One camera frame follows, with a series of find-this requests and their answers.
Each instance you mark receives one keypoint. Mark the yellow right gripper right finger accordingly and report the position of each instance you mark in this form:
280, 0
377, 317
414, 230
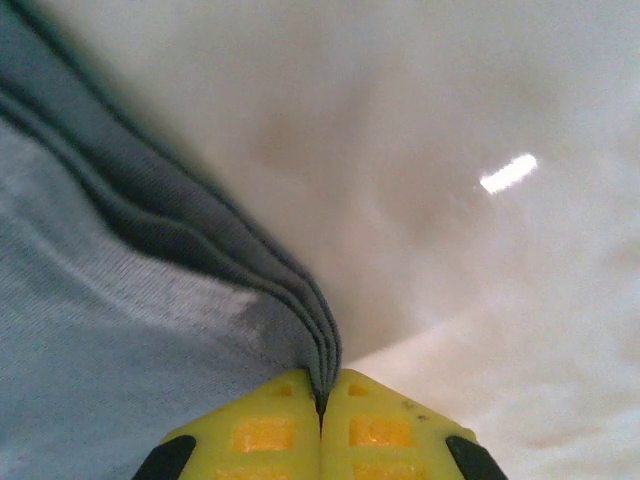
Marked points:
390, 430

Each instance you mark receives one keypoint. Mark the grey t-shirt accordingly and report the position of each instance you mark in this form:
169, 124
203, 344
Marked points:
100, 310

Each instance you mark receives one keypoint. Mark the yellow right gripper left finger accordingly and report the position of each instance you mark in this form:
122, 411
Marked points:
260, 430

